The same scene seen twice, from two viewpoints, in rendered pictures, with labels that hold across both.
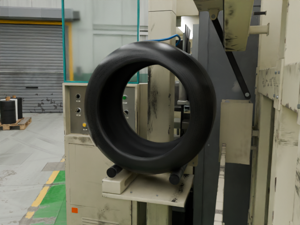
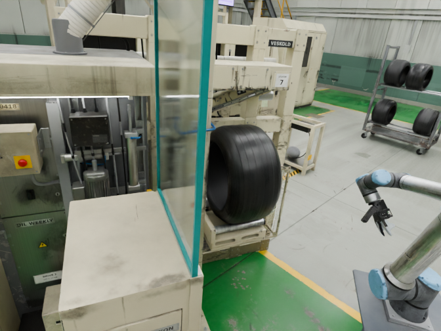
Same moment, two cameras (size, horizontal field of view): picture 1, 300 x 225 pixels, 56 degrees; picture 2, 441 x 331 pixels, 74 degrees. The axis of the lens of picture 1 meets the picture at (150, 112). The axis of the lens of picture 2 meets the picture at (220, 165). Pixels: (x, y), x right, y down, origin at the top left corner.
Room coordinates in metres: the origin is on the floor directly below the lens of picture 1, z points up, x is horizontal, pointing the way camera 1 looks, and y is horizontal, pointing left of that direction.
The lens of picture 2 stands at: (2.38, 1.14, 1.96)
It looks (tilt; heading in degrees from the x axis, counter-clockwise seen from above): 25 degrees down; 231
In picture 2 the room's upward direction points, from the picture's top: 5 degrees clockwise
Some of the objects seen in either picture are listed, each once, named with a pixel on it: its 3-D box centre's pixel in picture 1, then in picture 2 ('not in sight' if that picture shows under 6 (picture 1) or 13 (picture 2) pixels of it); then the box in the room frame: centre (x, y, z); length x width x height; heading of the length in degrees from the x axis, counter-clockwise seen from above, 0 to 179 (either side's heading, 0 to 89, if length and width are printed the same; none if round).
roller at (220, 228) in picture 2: (124, 161); (238, 225); (1.36, 0.12, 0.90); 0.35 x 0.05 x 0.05; 165
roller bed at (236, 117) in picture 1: (235, 129); not in sight; (1.44, -0.44, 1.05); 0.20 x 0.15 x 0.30; 165
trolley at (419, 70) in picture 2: not in sight; (410, 99); (-4.31, -1.14, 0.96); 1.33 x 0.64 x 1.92; 95
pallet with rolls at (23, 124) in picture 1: (10, 111); not in sight; (7.21, 3.57, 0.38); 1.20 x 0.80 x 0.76; 15
